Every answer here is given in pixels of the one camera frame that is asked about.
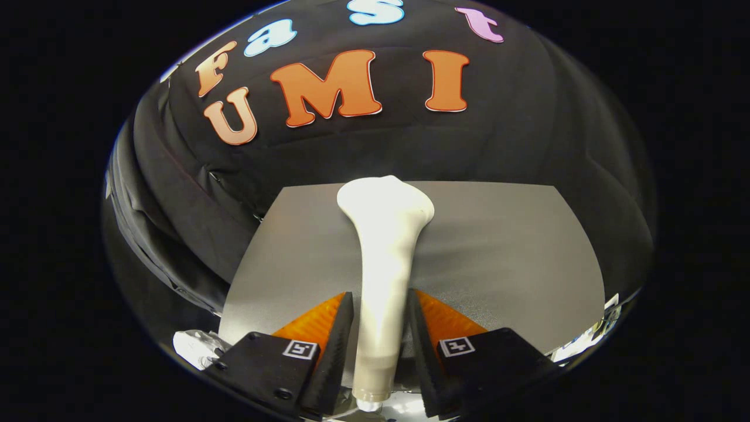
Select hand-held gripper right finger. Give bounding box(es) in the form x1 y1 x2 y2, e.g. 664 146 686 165
408 288 563 421

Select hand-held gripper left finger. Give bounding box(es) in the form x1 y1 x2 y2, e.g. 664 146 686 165
203 291 355 418

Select white garment steamer head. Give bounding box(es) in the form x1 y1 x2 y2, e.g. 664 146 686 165
336 175 436 413

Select grey cabinet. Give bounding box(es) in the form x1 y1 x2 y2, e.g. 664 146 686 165
218 181 606 376

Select white crumpled cloth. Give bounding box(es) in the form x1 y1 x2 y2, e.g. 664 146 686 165
173 329 226 371

